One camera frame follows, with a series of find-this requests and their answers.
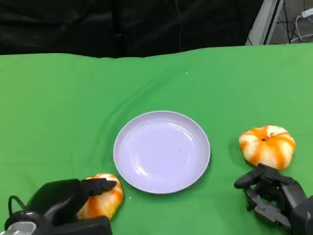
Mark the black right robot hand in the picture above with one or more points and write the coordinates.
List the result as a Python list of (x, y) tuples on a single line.
[(281, 187)]

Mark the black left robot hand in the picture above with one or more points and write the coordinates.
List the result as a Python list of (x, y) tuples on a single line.
[(58, 203)]

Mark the green table cloth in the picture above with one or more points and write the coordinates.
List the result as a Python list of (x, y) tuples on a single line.
[(73, 102)]

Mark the lilac plate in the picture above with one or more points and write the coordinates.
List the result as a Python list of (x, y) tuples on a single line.
[(161, 151)]

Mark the black backdrop curtain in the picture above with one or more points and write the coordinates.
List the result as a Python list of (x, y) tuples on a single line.
[(97, 24)]

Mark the grey metal frame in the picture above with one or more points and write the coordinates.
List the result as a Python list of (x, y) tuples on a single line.
[(264, 24)]

